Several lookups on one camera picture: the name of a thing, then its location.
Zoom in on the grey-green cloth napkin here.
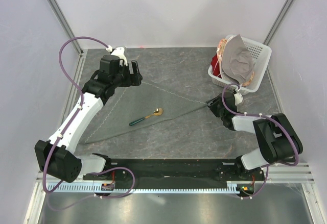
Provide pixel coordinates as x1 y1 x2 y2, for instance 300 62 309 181
80 80 206 144

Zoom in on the gold spoon green handle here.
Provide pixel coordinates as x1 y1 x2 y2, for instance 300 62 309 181
129 108 163 126

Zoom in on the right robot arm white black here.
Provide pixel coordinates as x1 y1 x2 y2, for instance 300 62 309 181
206 92 303 180

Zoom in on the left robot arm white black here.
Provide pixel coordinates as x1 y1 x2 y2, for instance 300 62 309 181
35 55 143 183

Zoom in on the red cloth in basket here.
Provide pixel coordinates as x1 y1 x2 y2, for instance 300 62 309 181
211 55 221 78

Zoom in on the grey cloth in basket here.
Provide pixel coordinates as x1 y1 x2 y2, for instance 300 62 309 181
220 35 254 86

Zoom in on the patterned pink cloth in basket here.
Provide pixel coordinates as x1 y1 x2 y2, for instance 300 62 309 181
216 39 228 57

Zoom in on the white plastic basket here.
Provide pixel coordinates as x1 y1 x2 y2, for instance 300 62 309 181
207 36 272 95

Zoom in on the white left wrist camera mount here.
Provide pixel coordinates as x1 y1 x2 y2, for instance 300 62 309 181
106 45 128 66

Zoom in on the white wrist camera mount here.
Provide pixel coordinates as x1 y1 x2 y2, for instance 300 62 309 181
106 45 128 66
233 88 243 106

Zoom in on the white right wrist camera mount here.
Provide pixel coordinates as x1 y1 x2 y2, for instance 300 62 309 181
233 88 243 106

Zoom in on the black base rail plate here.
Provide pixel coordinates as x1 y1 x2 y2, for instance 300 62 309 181
81 157 264 184

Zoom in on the left aluminium frame post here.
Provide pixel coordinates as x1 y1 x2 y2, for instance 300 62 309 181
47 0 75 39

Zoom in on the aluminium frame post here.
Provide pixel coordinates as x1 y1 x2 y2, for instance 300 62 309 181
263 0 296 45
47 0 75 39

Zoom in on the slotted cable duct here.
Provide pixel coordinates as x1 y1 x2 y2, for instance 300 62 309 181
54 182 241 194

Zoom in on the right aluminium frame post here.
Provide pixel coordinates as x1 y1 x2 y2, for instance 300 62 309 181
263 0 296 45

